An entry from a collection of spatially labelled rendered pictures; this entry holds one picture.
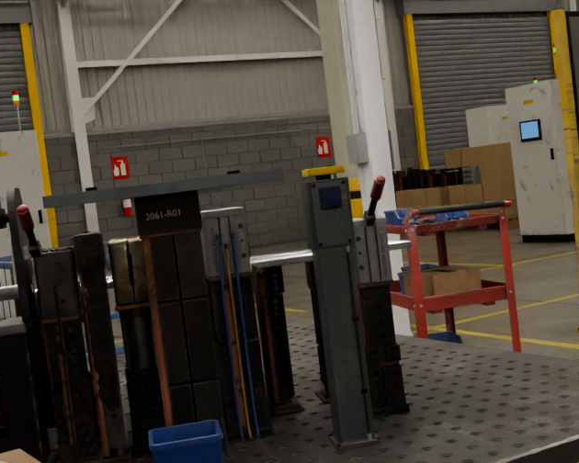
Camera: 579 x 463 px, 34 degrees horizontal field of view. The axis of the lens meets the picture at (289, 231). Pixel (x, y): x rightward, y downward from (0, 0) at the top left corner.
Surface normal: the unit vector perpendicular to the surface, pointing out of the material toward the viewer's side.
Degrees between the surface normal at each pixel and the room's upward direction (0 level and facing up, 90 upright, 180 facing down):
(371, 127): 90
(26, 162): 90
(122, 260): 90
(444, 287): 90
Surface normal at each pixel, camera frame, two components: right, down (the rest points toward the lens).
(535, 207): -0.86, 0.13
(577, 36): 0.45, -0.02
